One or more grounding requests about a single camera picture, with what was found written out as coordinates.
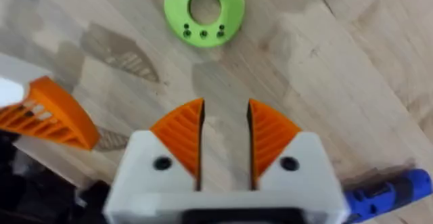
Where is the blue electric screwdriver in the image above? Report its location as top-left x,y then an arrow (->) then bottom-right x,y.
343,169 -> 433,223

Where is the green disc with holes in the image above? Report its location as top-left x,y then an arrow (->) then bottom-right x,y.
164,0 -> 246,48

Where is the white orange right gripper right finger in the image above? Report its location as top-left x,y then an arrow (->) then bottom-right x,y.
246,98 -> 341,195

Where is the white orange right gripper left finger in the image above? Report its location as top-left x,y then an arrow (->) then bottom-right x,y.
113,97 -> 206,198

